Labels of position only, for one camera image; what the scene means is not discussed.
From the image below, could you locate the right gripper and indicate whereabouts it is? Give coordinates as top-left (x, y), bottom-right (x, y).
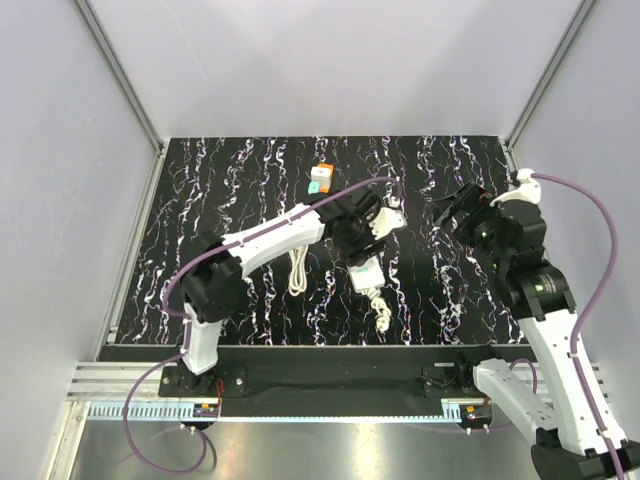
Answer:
top-left (430, 180), bottom-right (510, 272)

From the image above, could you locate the white power strip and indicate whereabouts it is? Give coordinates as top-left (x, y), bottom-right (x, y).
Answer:
top-left (348, 257), bottom-right (385, 294)

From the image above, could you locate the orange power strip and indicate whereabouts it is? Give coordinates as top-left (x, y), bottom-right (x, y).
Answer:
top-left (308, 163), bottom-right (334, 194)

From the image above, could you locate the teal USB charger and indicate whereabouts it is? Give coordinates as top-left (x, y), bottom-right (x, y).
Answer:
top-left (308, 181), bottom-right (320, 195)

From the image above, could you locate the white USB charger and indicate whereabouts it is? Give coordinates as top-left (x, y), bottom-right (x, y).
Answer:
top-left (311, 165), bottom-right (333, 183)

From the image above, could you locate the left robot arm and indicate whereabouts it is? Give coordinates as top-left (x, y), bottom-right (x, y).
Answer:
top-left (177, 187), bottom-right (406, 396)

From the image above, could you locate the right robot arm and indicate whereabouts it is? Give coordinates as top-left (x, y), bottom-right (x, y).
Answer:
top-left (432, 182), bottom-right (639, 479)

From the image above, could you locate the black marble mat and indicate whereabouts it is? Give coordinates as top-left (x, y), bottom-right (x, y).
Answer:
top-left (113, 135), bottom-right (525, 346)

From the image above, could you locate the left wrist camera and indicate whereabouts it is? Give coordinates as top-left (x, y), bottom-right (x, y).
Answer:
top-left (369, 197), bottom-right (406, 240)

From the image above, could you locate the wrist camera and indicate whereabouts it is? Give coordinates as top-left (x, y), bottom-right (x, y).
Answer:
top-left (369, 197), bottom-right (406, 240)
top-left (490, 168), bottom-right (542, 207)

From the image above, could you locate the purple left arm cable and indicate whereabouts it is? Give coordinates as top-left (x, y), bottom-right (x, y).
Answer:
top-left (122, 175), bottom-right (404, 476)

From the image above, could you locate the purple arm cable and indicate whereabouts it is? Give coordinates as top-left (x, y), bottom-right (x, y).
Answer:
top-left (122, 175), bottom-right (404, 476)
top-left (509, 172), bottom-right (626, 480)

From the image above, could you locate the white orange-strip cord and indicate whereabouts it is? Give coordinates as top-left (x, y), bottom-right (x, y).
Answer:
top-left (287, 244), bottom-right (309, 297)

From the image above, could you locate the white strip cord bundle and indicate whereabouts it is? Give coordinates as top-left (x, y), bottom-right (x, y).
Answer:
top-left (367, 289), bottom-right (392, 334)

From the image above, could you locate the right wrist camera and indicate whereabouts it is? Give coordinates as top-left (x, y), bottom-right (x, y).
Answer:
top-left (490, 168), bottom-right (542, 207)

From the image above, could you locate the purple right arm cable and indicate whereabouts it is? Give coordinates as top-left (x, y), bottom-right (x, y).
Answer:
top-left (509, 172), bottom-right (626, 480)

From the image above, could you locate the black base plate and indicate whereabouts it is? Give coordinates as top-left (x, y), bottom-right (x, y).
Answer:
top-left (159, 345), bottom-right (515, 408)

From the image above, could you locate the slotted cable duct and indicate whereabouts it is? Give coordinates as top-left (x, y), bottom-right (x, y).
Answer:
top-left (88, 402), bottom-right (491, 424)

